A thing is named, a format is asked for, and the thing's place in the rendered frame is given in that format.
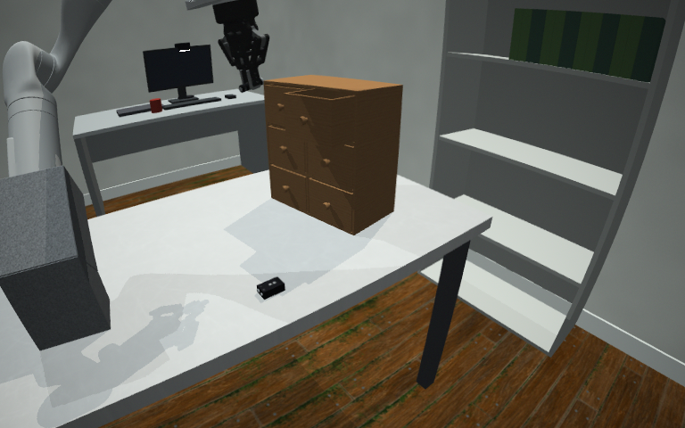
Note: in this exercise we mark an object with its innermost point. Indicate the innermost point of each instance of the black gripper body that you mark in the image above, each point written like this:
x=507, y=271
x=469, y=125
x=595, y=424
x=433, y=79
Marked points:
x=239, y=16

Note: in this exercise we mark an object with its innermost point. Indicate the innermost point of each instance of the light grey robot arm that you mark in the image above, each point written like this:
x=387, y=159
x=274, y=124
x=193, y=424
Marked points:
x=33, y=141

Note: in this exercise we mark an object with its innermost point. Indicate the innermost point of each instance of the brown wooden drawer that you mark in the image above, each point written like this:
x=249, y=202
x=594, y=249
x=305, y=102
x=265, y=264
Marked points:
x=286, y=151
x=330, y=203
x=324, y=122
x=289, y=187
x=336, y=164
x=275, y=102

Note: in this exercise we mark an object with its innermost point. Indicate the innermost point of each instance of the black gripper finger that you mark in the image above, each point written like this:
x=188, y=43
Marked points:
x=226, y=43
x=259, y=48

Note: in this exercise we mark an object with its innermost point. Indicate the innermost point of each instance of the black 9v battery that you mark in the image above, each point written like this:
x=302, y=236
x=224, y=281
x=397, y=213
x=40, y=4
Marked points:
x=271, y=287

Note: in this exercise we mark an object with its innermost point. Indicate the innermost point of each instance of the brown wooden chest of drawers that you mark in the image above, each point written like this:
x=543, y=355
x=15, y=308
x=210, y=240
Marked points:
x=376, y=145

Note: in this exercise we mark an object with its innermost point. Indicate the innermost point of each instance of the black aa battery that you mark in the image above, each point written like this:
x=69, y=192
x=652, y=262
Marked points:
x=245, y=87

